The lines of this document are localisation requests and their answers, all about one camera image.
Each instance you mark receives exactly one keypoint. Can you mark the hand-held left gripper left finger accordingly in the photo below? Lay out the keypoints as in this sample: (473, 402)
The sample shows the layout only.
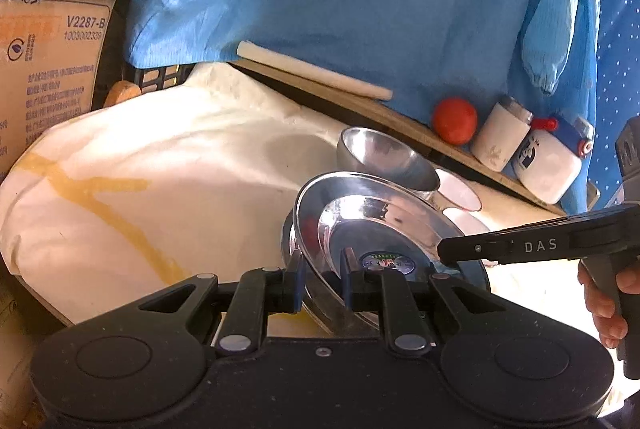
(296, 280)

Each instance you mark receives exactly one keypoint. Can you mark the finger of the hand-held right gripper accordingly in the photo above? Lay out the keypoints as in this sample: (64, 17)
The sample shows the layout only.
(530, 245)

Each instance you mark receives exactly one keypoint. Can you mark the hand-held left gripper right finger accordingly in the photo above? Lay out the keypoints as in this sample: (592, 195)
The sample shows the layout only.
(346, 280)

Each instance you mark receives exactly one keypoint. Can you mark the stainless steel plate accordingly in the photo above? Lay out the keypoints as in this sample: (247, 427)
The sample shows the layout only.
(290, 239)
(350, 219)

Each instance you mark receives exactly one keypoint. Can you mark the red-rimmed white bowl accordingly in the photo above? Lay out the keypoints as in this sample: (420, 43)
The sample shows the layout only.
(456, 191)
(470, 221)

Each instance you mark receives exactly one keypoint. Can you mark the stainless steel bowl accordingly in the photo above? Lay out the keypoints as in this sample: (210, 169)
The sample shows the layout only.
(380, 154)

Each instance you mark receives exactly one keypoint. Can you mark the person's right hand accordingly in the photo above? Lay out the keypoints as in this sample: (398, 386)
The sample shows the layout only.
(602, 309)

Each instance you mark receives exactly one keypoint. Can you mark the white jug with blue label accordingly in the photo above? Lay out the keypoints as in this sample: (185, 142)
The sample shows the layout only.
(550, 164)

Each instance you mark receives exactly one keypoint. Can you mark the white patterned cup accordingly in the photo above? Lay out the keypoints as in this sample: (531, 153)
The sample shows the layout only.
(500, 134)

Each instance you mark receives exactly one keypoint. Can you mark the red-orange round fruit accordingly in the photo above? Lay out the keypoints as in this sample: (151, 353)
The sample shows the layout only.
(454, 121)

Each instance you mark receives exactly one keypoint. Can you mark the white paper sheet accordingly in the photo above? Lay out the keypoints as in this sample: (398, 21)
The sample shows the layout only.
(175, 149)

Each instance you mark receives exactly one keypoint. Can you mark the white foam stick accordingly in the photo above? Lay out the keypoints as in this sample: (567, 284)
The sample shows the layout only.
(310, 68)

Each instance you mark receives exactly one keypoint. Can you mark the blue dotted cloth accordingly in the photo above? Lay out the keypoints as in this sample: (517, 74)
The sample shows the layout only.
(620, 34)

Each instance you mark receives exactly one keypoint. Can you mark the black plastic crate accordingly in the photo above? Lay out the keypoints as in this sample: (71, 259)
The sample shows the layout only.
(157, 78)

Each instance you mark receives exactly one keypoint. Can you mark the orange round object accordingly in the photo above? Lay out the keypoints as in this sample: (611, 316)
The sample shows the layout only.
(122, 93)

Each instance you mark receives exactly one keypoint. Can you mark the large printed cardboard box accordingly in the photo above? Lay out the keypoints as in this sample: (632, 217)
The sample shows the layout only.
(45, 74)

